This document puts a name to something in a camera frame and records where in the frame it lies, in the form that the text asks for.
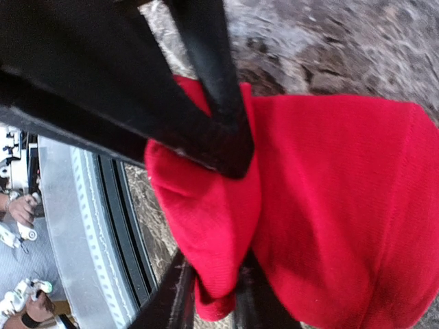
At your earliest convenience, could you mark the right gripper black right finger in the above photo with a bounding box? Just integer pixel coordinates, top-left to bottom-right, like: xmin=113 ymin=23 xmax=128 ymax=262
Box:
xmin=233 ymin=250 xmax=302 ymax=328

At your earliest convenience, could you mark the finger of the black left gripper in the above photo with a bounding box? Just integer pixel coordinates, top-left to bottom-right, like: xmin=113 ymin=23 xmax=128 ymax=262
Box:
xmin=165 ymin=1 xmax=247 ymax=127

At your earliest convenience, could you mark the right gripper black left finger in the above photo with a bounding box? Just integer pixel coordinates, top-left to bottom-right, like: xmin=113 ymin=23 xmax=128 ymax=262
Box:
xmin=128 ymin=252 xmax=195 ymax=329

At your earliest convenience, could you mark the white black finger of the left gripper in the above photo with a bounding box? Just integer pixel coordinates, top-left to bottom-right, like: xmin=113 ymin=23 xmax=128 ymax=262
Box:
xmin=1 ymin=1 xmax=254 ymax=179

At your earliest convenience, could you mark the red santa sock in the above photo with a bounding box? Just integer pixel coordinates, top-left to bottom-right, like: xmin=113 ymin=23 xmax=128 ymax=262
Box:
xmin=145 ymin=84 xmax=438 ymax=328

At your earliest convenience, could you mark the operator hand with controller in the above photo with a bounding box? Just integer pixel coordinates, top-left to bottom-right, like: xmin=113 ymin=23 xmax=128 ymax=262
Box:
xmin=1 ymin=193 xmax=56 ymax=328

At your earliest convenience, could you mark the white slotted cable duct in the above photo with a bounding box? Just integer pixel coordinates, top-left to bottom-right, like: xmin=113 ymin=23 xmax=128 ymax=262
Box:
xmin=70 ymin=147 xmax=134 ymax=328

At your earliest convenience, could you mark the black front rail base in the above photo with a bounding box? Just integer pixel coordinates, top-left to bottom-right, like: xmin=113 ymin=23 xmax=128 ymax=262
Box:
xmin=93 ymin=155 xmax=157 ymax=309

